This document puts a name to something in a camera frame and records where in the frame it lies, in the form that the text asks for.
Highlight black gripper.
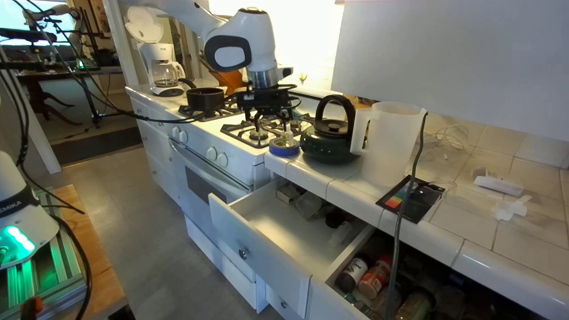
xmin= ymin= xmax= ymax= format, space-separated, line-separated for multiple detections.
xmin=235 ymin=84 xmax=293 ymax=136

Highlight dark green tea kettle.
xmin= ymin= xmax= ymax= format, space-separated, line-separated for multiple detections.
xmin=299 ymin=95 xmax=361 ymax=166

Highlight small clear bottle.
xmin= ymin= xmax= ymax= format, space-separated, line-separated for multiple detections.
xmin=277 ymin=127 xmax=293 ymax=150

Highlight black cast iron burner grate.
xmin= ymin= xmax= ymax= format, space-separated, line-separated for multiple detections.
xmin=219 ymin=115 xmax=308 ymax=152
xmin=176 ymin=100 xmax=256 ymax=123

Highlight wooden knife block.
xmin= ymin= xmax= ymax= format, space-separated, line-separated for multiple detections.
xmin=212 ymin=68 xmax=247 ymax=97

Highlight white gas stove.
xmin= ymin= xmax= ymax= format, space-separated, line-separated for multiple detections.
xmin=125 ymin=52 xmax=343 ymax=317

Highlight black saucepan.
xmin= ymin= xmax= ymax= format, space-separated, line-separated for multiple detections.
xmin=176 ymin=77 xmax=229 ymax=118

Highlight small boxes in drawer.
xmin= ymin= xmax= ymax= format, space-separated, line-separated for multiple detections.
xmin=274 ymin=180 xmax=325 ymax=219

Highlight white open drawer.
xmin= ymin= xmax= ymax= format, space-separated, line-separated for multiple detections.
xmin=206 ymin=179 xmax=377 ymax=320

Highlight white plastic pitcher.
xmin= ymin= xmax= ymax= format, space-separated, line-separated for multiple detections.
xmin=349 ymin=100 xmax=430 ymax=191

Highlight white coffee maker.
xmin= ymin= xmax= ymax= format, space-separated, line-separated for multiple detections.
xmin=139 ymin=42 xmax=187 ymax=99

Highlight black tablet with colour chart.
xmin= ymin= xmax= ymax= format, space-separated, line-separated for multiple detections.
xmin=375 ymin=175 xmax=446 ymax=227

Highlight jar with white label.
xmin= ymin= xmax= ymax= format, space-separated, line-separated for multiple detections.
xmin=334 ymin=255 xmax=370 ymax=294

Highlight red spice jar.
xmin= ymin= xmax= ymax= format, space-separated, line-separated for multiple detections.
xmin=356 ymin=255 xmax=393 ymax=303

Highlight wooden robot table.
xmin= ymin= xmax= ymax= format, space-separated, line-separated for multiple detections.
xmin=34 ymin=184 xmax=130 ymax=320

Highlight dark background desk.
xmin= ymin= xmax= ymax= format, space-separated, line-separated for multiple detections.
xmin=0 ymin=42 xmax=142 ymax=131

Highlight green lidded jar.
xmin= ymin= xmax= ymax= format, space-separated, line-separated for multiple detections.
xmin=395 ymin=289 xmax=436 ymax=320

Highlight white remote control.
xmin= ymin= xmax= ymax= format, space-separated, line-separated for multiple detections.
xmin=471 ymin=173 xmax=526 ymax=200

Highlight clear plastic wrapper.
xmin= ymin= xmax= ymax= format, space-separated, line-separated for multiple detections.
xmin=491 ymin=195 xmax=533 ymax=223

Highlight red round button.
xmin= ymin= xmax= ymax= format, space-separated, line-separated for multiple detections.
xmin=20 ymin=296 xmax=46 ymax=320

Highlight grey hanging cable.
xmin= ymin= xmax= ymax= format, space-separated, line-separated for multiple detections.
xmin=381 ymin=111 xmax=430 ymax=320

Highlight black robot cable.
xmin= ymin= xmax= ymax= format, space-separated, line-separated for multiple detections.
xmin=0 ymin=0 xmax=197 ymax=320

